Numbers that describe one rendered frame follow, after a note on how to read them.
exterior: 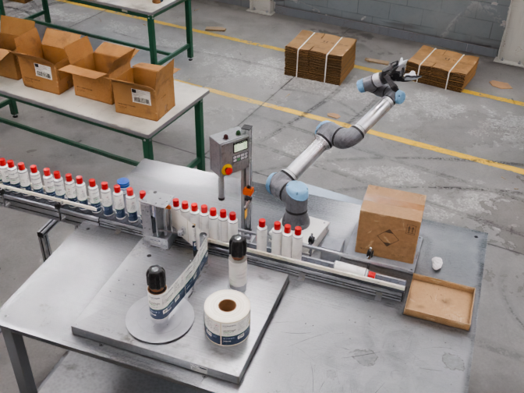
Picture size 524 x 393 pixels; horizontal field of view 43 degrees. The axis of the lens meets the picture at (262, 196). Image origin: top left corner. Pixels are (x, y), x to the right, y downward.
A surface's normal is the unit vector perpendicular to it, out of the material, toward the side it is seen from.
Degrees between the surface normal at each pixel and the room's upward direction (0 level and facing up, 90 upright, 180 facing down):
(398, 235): 90
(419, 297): 0
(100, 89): 90
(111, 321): 0
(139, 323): 0
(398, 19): 90
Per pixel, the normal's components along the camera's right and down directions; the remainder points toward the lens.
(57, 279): 0.02, -0.82
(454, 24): -0.47, 0.51
